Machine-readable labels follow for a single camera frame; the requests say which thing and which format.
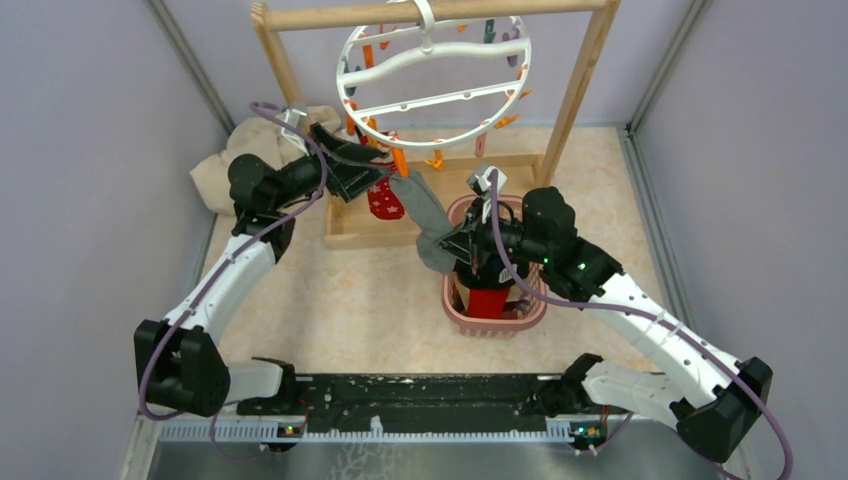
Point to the white round clip hanger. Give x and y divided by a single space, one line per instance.
401 72

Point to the black sock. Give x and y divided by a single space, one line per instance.
492 275

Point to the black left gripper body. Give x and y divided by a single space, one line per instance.
335 178

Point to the grey sock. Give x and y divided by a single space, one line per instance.
426 211

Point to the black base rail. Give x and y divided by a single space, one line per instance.
446 407

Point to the orange plastic clip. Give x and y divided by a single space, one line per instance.
399 158

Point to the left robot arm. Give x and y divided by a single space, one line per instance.
179 367

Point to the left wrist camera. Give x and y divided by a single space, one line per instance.
293 117

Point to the pink plastic clip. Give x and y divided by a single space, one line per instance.
480 145

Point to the plain red sock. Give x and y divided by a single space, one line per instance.
487 303

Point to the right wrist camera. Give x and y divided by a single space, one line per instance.
487 179

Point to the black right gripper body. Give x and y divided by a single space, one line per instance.
482 238

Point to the pink plastic laundry basket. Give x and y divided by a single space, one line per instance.
522 311

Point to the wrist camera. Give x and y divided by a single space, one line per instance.
487 179
293 117

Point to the wooden drying rack frame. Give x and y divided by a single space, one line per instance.
347 227

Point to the red snowflake sock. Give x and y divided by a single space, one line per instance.
383 203

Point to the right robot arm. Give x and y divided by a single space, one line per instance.
712 399

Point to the beige crumpled cloth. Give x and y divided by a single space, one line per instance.
255 135

